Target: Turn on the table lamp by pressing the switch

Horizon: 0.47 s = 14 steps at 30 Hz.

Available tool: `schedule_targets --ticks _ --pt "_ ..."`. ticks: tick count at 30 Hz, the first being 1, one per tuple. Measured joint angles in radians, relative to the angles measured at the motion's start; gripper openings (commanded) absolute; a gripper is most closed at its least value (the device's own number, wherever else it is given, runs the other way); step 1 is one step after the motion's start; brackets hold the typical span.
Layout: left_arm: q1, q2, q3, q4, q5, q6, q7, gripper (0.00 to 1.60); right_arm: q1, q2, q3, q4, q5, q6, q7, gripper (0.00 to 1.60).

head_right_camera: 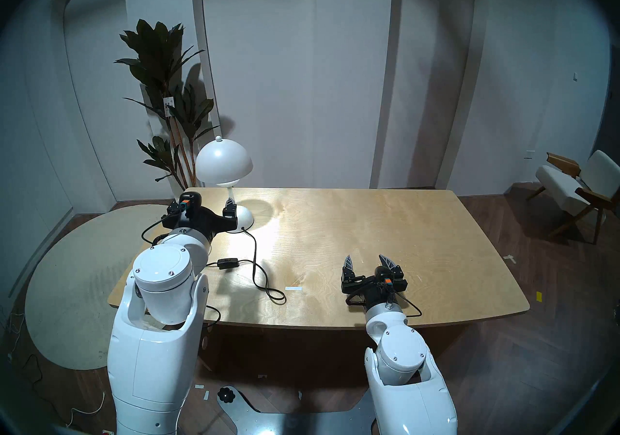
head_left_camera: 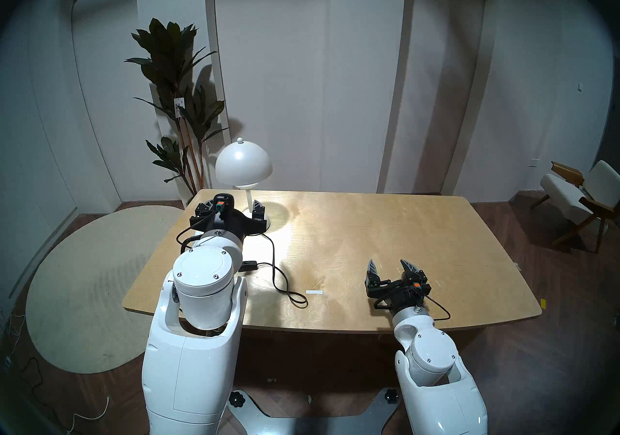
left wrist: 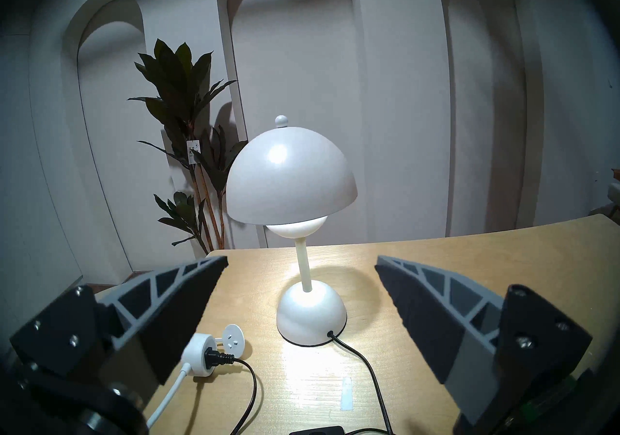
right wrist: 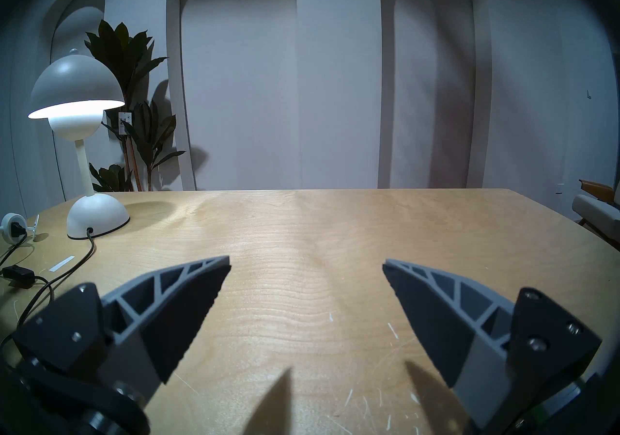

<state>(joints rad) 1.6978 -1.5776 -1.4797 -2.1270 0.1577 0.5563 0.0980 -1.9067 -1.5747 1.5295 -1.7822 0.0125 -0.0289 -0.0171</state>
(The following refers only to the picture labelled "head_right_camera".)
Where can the black star knob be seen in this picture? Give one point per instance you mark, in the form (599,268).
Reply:
(225,395)

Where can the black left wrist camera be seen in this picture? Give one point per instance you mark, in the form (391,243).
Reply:
(191,200)

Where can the round beige rug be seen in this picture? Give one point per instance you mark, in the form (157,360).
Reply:
(72,284)

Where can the grey metal robot base plate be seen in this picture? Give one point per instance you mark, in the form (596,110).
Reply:
(290,422)

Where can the white cushioned wooden armchair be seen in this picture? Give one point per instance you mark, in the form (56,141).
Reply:
(557,182)

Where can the white mushroom table lamp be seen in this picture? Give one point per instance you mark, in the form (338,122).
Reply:
(223,162)

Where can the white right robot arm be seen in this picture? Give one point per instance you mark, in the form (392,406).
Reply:
(407,390)

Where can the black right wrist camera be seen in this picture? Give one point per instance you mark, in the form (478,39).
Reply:
(385,275)

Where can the white plant tag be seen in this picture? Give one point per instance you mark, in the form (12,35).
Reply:
(169,105)

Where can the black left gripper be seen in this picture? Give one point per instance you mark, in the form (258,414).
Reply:
(203,221)

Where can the tall green potted plant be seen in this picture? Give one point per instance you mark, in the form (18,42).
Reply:
(155,51)

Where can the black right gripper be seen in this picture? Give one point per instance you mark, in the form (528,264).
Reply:
(368,284)

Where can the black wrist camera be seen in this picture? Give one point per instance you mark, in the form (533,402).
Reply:
(191,200)
(385,275)

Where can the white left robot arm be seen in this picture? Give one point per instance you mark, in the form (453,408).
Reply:
(155,356)

